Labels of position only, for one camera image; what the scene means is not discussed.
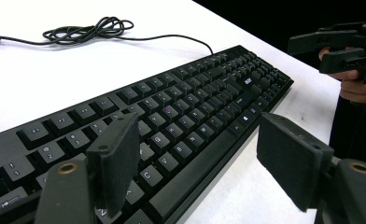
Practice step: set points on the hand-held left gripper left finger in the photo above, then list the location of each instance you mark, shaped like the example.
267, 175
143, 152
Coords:
115, 161

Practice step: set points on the black computer keyboard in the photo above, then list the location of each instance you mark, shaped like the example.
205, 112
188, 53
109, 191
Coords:
203, 105

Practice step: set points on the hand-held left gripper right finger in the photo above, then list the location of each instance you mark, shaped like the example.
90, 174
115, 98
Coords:
290, 155

